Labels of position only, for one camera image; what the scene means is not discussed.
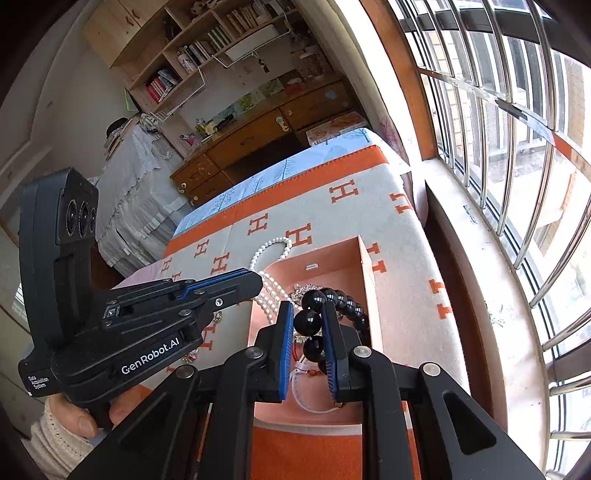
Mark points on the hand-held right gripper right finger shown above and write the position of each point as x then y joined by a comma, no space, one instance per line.
330,355

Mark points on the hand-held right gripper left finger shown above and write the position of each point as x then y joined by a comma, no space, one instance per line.
285,355

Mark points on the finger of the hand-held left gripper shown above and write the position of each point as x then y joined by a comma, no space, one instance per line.
217,281
231,291

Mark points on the pink jewelry box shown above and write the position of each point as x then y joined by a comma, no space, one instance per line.
332,267

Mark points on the person's left forearm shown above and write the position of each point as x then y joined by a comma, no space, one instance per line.
55,447

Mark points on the gold jewelry piece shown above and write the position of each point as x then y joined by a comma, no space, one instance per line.
215,317

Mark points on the silver crystal jewelry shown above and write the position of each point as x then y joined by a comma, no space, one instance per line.
298,291

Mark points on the person's left hand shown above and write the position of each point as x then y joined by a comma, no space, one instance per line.
78,417

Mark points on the clear white bangle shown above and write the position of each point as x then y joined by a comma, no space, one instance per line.
307,402

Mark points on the white lace covered furniture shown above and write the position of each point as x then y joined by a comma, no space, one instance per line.
134,194

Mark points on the orange and grey printed blanket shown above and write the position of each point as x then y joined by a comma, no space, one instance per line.
323,212

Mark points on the light blue bedsheet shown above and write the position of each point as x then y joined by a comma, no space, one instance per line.
295,164

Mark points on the wooden desk with drawers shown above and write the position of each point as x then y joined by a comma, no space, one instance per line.
258,134

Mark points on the stone window sill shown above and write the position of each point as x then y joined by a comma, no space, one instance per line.
489,295

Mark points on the black bag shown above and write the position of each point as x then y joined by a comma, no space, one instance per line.
119,127

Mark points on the orange cardboard box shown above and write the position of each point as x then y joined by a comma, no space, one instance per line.
334,127

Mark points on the row of red books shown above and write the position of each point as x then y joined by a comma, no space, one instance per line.
158,87

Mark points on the pink curtain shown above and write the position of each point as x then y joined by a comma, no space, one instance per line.
392,138

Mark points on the wooden bookshelf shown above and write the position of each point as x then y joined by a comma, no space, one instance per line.
194,50

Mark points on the row of white books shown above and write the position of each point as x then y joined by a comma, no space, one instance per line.
244,17

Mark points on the metal window guard bars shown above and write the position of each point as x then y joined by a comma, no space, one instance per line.
508,138

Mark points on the wooden wall cupboard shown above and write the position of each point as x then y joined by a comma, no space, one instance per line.
117,27

